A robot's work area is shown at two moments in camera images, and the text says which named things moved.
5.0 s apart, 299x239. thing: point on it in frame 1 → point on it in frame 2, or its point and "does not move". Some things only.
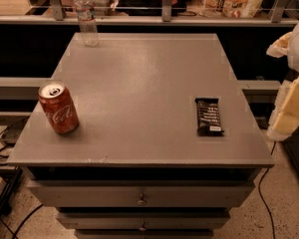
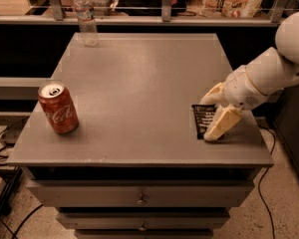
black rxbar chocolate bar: [208, 117] does not move
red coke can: [59, 106] does not move
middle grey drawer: [145, 221] does not move
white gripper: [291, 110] → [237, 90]
